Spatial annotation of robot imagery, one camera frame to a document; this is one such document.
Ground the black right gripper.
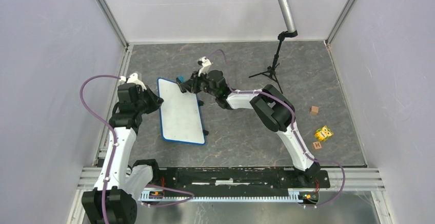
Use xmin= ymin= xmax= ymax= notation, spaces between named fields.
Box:
xmin=181 ymin=70 xmax=218 ymax=98

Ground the wooden letter H cube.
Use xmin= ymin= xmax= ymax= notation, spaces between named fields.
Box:
xmin=312 ymin=141 xmax=323 ymax=150

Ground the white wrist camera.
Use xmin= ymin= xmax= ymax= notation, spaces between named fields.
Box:
xmin=197 ymin=56 xmax=212 ymax=76
xmin=118 ymin=72 xmax=147 ymax=90

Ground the yellow toy block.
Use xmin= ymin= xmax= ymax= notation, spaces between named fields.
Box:
xmin=314 ymin=126 xmax=333 ymax=142

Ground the small wooden cube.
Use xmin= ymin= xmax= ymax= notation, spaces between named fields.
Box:
xmin=310 ymin=106 xmax=319 ymax=115

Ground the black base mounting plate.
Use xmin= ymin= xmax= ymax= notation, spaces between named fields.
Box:
xmin=151 ymin=167 xmax=330 ymax=198

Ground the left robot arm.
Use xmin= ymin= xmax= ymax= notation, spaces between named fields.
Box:
xmin=82 ymin=83 xmax=163 ymax=223

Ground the slotted cable duct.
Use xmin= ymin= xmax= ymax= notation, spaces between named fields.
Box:
xmin=138 ymin=190 xmax=303 ymax=203

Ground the black tripod stand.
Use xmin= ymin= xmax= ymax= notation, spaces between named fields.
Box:
xmin=248 ymin=31 xmax=298 ymax=94

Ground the blue framed whiteboard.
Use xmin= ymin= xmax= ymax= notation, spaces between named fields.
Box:
xmin=157 ymin=78 xmax=206 ymax=146

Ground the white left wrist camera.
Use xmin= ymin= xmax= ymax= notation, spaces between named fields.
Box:
xmin=118 ymin=72 xmax=147 ymax=90

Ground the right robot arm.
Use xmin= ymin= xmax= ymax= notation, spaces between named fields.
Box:
xmin=176 ymin=70 xmax=321 ymax=187

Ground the aluminium frame rail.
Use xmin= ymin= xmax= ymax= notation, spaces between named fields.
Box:
xmin=77 ymin=167 xmax=385 ymax=192

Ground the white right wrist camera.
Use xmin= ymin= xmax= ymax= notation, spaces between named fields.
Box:
xmin=197 ymin=56 xmax=212 ymax=76

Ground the silver pole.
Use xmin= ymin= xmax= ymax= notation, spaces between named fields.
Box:
xmin=278 ymin=0 xmax=298 ymax=37

